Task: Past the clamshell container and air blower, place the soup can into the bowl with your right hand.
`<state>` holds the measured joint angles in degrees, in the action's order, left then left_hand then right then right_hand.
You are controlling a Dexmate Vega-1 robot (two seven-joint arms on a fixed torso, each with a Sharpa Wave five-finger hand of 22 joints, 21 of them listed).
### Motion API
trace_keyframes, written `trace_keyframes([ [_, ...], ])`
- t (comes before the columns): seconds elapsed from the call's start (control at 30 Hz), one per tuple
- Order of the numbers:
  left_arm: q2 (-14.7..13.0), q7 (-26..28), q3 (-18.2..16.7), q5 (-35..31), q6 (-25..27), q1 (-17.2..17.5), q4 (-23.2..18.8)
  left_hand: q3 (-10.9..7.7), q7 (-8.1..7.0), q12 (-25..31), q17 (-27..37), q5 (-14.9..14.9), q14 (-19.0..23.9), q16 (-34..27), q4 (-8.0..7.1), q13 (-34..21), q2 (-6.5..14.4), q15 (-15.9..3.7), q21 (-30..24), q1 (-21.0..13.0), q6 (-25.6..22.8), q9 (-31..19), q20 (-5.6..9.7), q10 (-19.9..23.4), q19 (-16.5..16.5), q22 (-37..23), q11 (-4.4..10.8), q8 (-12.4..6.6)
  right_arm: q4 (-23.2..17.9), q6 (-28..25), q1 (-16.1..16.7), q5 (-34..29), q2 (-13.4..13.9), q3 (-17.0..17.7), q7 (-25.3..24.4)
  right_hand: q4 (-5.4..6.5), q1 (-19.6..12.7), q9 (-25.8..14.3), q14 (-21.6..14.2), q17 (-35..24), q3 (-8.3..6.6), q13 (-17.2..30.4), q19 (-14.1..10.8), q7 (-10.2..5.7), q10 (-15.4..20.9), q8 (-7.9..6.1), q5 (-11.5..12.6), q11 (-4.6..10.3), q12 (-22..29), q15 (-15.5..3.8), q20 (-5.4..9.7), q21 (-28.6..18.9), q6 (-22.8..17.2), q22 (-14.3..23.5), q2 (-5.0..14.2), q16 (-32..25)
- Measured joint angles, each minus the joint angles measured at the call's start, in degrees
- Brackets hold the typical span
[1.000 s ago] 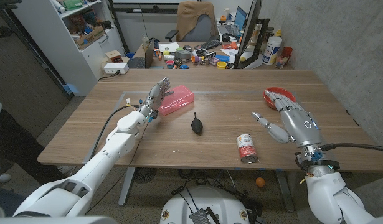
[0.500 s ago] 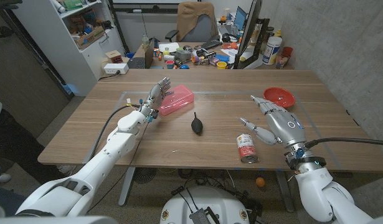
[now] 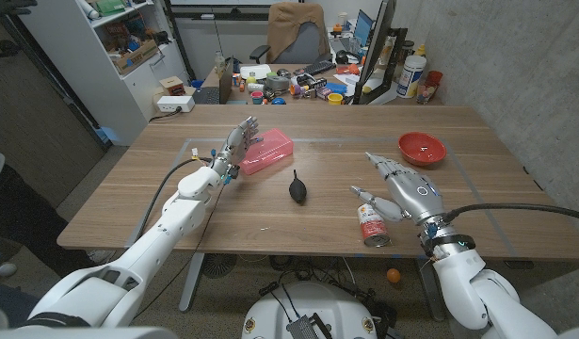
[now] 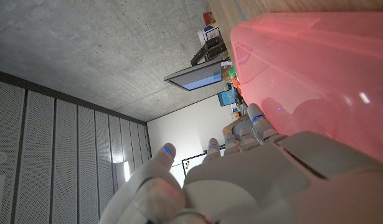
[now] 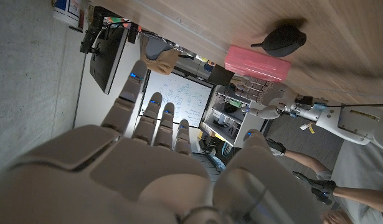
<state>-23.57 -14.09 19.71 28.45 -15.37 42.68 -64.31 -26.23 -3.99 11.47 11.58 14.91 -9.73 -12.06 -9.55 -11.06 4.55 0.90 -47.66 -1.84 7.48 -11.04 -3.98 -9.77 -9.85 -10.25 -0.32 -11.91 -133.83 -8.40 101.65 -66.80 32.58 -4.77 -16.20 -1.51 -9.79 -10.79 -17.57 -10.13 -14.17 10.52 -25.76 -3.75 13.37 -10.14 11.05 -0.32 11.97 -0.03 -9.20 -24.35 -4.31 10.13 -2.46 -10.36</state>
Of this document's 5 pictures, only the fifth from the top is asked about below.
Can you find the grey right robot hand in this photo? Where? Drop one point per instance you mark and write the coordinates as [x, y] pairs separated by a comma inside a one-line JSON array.
[[116, 180]]

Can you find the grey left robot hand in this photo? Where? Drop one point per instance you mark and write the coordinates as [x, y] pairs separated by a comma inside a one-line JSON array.
[[278, 96]]

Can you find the person forearm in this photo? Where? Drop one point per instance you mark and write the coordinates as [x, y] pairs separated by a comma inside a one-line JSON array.
[[306, 160], [365, 197]]

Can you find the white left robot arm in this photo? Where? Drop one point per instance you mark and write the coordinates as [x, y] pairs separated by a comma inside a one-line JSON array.
[[343, 121]]

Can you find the pink clamshell container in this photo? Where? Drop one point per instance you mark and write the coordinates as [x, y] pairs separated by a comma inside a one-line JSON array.
[[256, 63]]

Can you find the black air blower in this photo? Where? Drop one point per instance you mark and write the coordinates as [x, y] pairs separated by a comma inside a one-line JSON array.
[[284, 42]]

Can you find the white shelf unit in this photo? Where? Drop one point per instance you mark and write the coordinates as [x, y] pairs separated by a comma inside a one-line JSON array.
[[238, 124]]

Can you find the black tracking glove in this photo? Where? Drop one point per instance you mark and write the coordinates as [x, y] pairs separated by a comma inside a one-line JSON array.
[[322, 186], [276, 146]]

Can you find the whiteboard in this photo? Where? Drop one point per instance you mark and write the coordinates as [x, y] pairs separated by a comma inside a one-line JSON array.
[[182, 96]]

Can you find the person in white shirt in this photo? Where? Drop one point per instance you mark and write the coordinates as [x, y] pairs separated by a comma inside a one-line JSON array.
[[362, 168]]

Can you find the brown jacket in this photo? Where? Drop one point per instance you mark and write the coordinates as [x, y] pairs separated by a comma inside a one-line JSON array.
[[161, 65]]

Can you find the black computer monitor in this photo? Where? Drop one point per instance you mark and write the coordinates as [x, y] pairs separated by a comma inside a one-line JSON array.
[[105, 59]]

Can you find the grey office chair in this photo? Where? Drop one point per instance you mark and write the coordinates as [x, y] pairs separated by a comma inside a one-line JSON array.
[[157, 48]]

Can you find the black monitor stand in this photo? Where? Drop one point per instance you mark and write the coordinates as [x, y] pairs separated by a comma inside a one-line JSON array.
[[91, 34]]

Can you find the white plastic canister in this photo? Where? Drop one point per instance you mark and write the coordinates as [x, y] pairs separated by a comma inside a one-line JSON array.
[[68, 11]]

